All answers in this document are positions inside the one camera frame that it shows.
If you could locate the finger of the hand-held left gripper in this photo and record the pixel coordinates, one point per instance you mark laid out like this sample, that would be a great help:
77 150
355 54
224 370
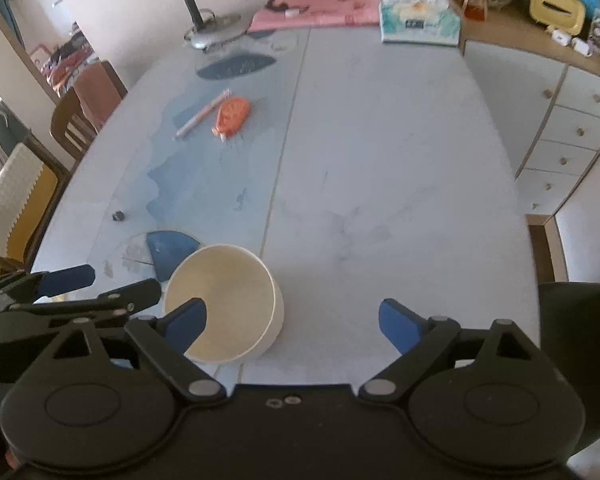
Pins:
65 280
125 297

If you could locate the yellow tissue holder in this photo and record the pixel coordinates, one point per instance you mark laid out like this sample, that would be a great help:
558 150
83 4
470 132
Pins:
555 5

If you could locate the small white charger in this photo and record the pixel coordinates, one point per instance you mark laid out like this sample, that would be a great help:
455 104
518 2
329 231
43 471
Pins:
582 46
559 36

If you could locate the tissue box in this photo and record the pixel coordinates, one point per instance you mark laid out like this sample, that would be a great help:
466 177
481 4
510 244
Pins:
420 20

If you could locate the cream round bowl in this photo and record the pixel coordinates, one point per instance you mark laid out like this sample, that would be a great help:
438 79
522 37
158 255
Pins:
230 280

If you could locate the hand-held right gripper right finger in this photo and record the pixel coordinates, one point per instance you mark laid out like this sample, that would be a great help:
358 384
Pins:
397 327

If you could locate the small black object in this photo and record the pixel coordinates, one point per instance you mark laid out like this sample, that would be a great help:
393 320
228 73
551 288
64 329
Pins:
118 215

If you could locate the pink pen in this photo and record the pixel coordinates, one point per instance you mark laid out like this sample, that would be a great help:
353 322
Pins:
202 114

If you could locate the pink cloth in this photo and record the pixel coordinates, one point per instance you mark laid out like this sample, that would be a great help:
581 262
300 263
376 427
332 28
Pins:
315 7

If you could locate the pile of colourful clothes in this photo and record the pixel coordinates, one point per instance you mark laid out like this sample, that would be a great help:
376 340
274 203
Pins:
67 60

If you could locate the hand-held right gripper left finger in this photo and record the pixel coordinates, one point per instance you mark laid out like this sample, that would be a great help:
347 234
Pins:
187 325

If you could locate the wooden chair with brown cloth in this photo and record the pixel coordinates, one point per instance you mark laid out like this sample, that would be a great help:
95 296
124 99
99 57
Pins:
87 110

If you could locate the chair with yellow cushion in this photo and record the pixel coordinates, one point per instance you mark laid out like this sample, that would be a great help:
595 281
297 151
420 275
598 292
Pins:
15 200

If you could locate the white and wood sideboard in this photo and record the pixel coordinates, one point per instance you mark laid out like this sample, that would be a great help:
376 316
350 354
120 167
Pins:
565 110

